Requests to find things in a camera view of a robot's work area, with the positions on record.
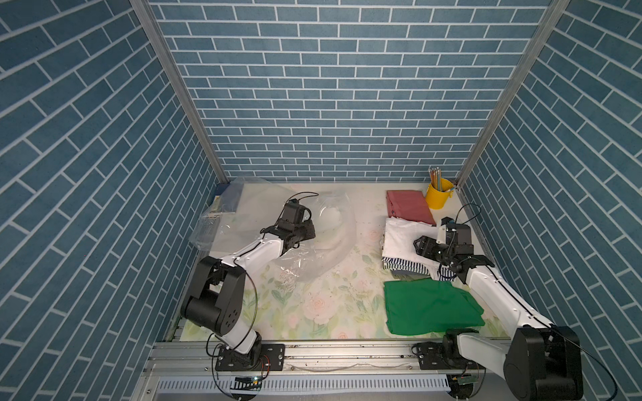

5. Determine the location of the clear bag with striped clothes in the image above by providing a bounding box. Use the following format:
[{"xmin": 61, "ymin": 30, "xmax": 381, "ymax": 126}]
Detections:
[{"xmin": 274, "ymin": 190, "xmax": 356, "ymax": 282}]

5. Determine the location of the white garment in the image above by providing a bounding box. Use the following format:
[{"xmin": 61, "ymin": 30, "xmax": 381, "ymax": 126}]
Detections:
[{"xmin": 382, "ymin": 217, "xmax": 438, "ymax": 262}]

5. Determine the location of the red garment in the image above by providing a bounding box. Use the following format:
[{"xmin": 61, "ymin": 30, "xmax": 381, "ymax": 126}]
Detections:
[{"xmin": 386, "ymin": 190, "xmax": 436, "ymax": 226}]

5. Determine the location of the bright green garment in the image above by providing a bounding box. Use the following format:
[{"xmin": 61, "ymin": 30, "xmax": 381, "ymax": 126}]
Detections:
[{"xmin": 384, "ymin": 278, "xmax": 485, "ymax": 336}]

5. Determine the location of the blue white striped tank top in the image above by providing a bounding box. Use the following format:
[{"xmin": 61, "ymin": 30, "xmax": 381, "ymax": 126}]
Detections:
[{"xmin": 382, "ymin": 257, "xmax": 456, "ymax": 282}]

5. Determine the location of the clear vacuum bag with valve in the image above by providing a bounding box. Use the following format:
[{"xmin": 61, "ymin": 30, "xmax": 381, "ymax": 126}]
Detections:
[{"xmin": 190, "ymin": 177, "xmax": 294, "ymax": 254}]

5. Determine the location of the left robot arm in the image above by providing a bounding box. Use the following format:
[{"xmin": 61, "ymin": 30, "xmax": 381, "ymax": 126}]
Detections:
[{"xmin": 181, "ymin": 191, "xmax": 319, "ymax": 367}]

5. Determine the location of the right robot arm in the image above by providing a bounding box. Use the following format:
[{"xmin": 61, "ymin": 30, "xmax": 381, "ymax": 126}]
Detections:
[{"xmin": 413, "ymin": 219, "xmax": 583, "ymax": 400}]

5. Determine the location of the yellow pencil cup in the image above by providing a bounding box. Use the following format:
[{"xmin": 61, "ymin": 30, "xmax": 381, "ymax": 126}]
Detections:
[{"xmin": 425, "ymin": 178, "xmax": 455, "ymax": 210}]

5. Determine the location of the dark blue book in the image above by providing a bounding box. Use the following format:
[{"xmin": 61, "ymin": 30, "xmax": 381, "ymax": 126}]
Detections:
[{"xmin": 210, "ymin": 181, "xmax": 244, "ymax": 214}]

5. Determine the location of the coloured pencils bundle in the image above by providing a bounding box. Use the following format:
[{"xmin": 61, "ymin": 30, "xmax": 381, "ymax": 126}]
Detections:
[{"xmin": 430, "ymin": 167, "xmax": 442, "ymax": 192}]

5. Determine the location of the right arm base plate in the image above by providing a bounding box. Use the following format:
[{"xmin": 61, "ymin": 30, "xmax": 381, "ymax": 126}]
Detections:
[{"xmin": 411, "ymin": 342, "xmax": 485, "ymax": 373}]

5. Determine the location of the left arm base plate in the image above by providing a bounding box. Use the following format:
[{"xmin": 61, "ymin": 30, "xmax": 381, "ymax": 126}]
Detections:
[{"xmin": 215, "ymin": 344, "xmax": 286, "ymax": 372}]

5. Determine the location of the aluminium rail frame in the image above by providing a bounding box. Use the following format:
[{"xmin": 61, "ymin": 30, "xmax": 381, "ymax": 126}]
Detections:
[{"xmin": 134, "ymin": 339, "xmax": 505, "ymax": 400}]

